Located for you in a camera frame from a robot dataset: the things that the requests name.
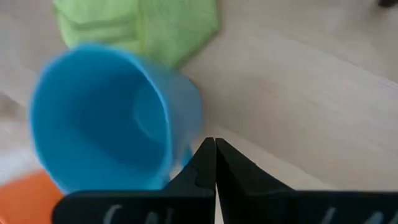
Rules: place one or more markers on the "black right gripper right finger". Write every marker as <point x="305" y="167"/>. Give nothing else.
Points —
<point x="242" y="180"/>

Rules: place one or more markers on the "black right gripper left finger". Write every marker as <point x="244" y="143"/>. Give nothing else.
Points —
<point x="192" y="174"/>

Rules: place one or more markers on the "light blue plastic mug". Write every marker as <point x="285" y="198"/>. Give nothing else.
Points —
<point x="102" y="124"/>

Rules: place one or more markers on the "green microfibre cloth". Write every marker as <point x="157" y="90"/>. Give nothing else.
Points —
<point x="155" y="25"/>

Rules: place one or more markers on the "orange plastic mug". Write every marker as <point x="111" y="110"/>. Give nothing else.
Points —
<point x="25" y="202"/>

